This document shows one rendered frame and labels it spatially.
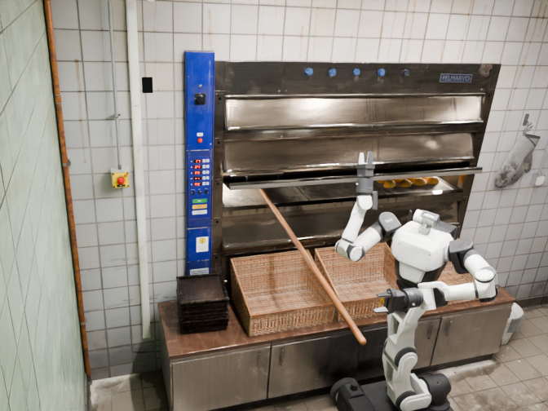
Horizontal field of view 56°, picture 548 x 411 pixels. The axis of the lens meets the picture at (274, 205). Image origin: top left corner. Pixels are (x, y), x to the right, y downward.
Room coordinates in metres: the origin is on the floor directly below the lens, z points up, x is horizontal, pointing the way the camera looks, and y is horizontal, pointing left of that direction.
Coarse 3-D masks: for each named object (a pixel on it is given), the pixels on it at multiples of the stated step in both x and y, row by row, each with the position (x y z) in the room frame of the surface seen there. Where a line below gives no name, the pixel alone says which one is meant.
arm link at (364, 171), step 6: (360, 168) 2.50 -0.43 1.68; (366, 168) 2.47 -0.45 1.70; (372, 168) 2.47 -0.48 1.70; (360, 174) 2.49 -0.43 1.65; (366, 174) 2.46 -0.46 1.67; (372, 174) 2.47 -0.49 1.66; (360, 180) 2.46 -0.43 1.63; (366, 180) 2.45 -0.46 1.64; (372, 180) 2.46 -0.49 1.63; (360, 186) 2.44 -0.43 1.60; (366, 186) 2.44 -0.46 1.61; (372, 186) 2.45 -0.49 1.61
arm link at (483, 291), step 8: (456, 288) 1.96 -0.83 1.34; (464, 288) 1.95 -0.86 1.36; (472, 288) 1.94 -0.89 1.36; (480, 288) 1.93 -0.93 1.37; (488, 288) 1.93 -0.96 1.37; (456, 296) 1.94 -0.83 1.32; (464, 296) 1.93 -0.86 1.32; (472, 296) 1.93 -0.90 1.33; (480, 296) 1.93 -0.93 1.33; (488, 296) 1.93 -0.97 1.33
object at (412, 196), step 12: (420, 192) 3.46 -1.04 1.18; (432, 192) 3.48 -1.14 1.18; (444, 192) 3.49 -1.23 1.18; (456, 192) 3.51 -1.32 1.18; (276, 204) 3.09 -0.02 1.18; (288, 204) 3.10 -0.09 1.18; (300, 204) 3.11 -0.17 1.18; (312, 204) 3.13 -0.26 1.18; (324, 204) 3.16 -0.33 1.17; (336, 204) 3.19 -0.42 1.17; (348, 204) 3.22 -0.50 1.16; (228, 216) 2.93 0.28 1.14
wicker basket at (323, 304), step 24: (240, 264) 2.91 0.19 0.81; (288, 264) 3.02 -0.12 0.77; (240, 288) 2.68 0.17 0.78; (264, 288) 2.93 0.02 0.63; (288, 288) 2.98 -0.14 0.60; (312, 288) 2.95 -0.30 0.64; (240, 312) 2.66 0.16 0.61; (264, 312) 2.71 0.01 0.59; (288, 312) 2.56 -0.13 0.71; (312, 312) 2.61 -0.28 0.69
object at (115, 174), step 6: (114, 168) 2.69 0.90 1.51; (126, 168) 2.70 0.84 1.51; (114, 174) 2.64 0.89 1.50; (120, 174) 2.65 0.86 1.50; (126, 174) 2.66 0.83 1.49; (114, 180) 2.64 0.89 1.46; (126, 180) 2.66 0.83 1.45; (114, 186) 2.63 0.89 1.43; (120, 186) 2.64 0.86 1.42; (126, 186) 2.66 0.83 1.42
